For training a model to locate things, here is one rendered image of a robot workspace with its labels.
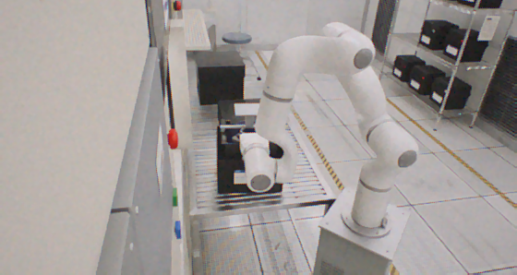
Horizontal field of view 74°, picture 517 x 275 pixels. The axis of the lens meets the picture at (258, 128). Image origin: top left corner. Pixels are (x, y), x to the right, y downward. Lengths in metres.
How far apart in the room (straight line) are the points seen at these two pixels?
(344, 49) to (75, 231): 0.79
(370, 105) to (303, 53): 0.28
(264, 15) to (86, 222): 5.52
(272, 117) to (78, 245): 0.83
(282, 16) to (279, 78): 4.83
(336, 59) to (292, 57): 0.11
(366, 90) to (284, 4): 4.74
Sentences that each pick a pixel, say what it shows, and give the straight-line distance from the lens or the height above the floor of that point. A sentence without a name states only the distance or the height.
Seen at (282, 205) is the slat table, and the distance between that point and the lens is 1.43.
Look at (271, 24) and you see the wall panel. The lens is 5.73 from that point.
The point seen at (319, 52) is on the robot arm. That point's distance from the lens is 0.92.
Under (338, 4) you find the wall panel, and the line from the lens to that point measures 6.01.
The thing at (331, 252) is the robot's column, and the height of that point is 0.65.
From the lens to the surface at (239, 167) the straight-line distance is 1.38.
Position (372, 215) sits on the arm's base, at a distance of 1.36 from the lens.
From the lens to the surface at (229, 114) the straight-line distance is 1.84.
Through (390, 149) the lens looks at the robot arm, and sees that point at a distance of 1.14.
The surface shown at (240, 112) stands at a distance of 1.38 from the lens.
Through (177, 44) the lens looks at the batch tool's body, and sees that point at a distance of 1.36.
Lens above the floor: 1.72
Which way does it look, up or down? 30 degrees down
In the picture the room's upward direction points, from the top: 2 degrees clockwise
